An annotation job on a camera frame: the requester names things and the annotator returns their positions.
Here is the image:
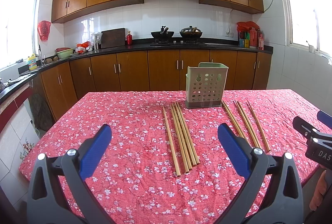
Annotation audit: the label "bamboo chopstick eight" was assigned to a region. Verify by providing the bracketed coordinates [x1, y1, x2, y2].
[247, 101, 271, 153]

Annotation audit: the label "bamboo chopstick six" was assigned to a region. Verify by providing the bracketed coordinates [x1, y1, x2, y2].
[235, 100, 254, 142]

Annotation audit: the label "bamboo chopstick seven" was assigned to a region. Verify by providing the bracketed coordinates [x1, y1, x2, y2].
[236, 101, 262, 149]

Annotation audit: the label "bamboo chopstick three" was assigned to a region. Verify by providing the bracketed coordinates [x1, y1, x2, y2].
[173, 103, 195, 171]

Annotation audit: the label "bamboo chopstick one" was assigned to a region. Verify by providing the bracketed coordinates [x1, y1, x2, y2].
[162, 107, 181, 177]

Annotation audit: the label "bamboo chopstick four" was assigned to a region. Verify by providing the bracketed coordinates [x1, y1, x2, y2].
[176, 102, 200, 165]

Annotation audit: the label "bamboo chopstick five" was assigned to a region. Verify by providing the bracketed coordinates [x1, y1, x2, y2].
[221, 100, 248, 142]

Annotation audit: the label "bamboo chopstick two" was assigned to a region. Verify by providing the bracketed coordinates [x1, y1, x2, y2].
[171, 105, 190, 173]

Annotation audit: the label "person right hand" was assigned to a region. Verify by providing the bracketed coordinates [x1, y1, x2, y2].
[309, 170, 327, 211]

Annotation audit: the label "red condiment packages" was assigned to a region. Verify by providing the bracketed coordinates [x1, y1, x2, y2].
[236, 21, 265, 50]

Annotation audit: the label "green perforated utensil holder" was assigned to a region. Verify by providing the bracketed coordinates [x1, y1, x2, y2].
[185, 62, 228, 108]

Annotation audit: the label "red floral tablecloth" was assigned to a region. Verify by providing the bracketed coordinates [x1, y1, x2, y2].
[18, 88, 332, 224]

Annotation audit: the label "yellow detergent bottle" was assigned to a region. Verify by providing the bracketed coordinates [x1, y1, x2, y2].
[28, 54, 37, 71]

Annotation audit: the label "black countertop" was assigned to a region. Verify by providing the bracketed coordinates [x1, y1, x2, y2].
[1, 37, 259, 103]

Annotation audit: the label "green basin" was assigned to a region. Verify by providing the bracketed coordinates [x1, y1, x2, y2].
[56, 48, 74, 59]

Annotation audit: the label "lidded wok right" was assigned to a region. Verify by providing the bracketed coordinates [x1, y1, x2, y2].
[179, 25, 203, 40]

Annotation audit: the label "lower wooden cabinets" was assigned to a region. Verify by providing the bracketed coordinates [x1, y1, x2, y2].
[30, 49, 272, 123]

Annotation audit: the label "dark wooden cutting board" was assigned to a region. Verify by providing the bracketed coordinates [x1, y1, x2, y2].
[101, 28, 126, 49]

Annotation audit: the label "red bottle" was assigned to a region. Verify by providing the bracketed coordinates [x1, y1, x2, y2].
[127, 31, 133, 46]

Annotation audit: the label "black wok left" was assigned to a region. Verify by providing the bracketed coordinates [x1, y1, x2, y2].
[151, 26, 174, 41]

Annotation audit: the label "red plastic bag on wall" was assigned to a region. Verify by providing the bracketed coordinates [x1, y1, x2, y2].
[37, 20, 52, 42]

